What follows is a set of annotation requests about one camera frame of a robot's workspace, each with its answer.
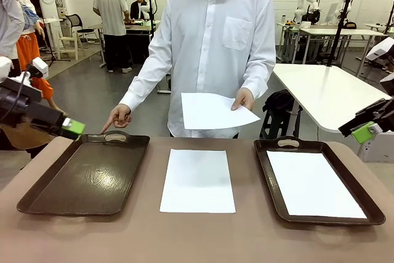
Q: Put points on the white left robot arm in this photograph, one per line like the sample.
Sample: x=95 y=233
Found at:
x=4 y=66

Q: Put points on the person in grey t-shirt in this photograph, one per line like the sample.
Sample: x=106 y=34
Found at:
x=110 y=13

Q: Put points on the person's right hand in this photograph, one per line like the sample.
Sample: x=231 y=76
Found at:
x=120 y=116

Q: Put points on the white A4 paper sheet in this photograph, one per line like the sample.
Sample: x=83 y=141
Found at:
x=314 y=183
x=212 y=112
x=197 y=183

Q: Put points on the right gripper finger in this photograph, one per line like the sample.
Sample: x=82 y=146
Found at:
x=361 y=133
x=348 y=129

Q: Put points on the person's right forearm white sleeve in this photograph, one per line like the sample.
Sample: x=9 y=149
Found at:
x=141 y=87

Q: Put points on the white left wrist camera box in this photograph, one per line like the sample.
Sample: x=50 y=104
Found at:
x=40 y=67

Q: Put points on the black step stool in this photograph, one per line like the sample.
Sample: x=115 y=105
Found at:
x=274 y=126

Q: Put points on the large white table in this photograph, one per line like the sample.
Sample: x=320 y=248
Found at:
x=323 y=90

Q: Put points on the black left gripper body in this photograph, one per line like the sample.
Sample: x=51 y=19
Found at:
x=24 y=112

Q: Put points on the black background desk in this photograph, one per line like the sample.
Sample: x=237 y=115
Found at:
x=138 y=27

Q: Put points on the person's left hand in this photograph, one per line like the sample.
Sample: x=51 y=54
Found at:
x=244 y=98

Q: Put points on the white background work table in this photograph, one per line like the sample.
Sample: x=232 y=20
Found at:
x=338 y=31

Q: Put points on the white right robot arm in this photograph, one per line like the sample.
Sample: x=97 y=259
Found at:
x=383 y=49

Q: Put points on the person's left forearm white sleeve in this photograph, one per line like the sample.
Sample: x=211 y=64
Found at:
x=260 y=75

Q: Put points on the black mesh office chair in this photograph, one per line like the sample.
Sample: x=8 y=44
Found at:
x=74 y=21

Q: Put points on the black tripod pole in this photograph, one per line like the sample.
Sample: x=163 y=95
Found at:
x=337 y=36

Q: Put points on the brown plastic serving tray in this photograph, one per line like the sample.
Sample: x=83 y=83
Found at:
x=86 y=176
x=264 y=158

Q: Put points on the black backpack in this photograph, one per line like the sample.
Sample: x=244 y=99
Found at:
x=278 y=103

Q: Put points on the white wooden folding chair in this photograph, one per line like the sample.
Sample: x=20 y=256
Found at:
x=69 y=41

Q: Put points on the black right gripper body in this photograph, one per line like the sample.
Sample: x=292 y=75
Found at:
x=381 y=112

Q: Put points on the seated person in black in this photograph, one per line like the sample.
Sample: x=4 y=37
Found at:
x=137 y=9

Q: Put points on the person in white dress shirt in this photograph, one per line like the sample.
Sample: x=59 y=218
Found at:
x=212 y=44

